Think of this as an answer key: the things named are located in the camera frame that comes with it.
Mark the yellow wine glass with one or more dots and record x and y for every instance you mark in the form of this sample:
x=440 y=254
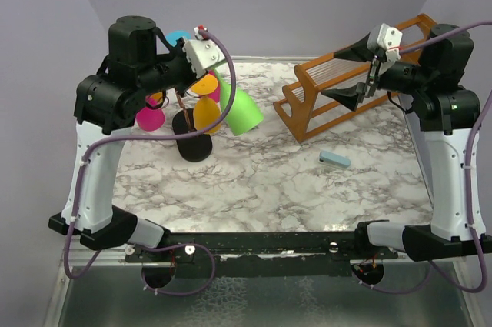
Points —
x=206 y=111
x=155 y=101

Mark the blue wine glass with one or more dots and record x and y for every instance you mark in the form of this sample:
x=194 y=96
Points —
x=173 y=37

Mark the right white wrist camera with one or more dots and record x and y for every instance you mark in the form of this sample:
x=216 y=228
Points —
x=384 y=42

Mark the light blue eraser block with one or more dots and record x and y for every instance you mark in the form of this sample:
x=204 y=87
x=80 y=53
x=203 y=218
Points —
x=332 y=159

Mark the pink wine glass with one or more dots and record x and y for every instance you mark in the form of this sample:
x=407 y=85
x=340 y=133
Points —
x=215 y=95
x=150 y=120

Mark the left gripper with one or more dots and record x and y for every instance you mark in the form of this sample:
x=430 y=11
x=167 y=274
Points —
x=191 y=78

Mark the metal wine glass rack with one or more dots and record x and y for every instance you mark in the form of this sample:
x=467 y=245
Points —
x=194 y=149

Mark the green wine glass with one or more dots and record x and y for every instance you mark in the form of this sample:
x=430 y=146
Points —
x=244 y=114

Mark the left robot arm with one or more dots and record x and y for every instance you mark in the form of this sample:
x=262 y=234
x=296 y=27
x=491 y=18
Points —
x=140 y=62

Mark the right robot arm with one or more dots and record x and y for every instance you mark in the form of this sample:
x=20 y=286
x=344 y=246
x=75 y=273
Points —
x=449 y=116

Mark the black base frame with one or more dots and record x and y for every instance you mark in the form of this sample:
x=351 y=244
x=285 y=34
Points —
x=258 y=254

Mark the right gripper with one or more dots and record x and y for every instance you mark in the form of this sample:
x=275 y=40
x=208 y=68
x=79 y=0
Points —
x=351 y=95

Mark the wooden dish rack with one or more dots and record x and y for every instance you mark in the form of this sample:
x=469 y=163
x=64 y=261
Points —
x=305 y=112

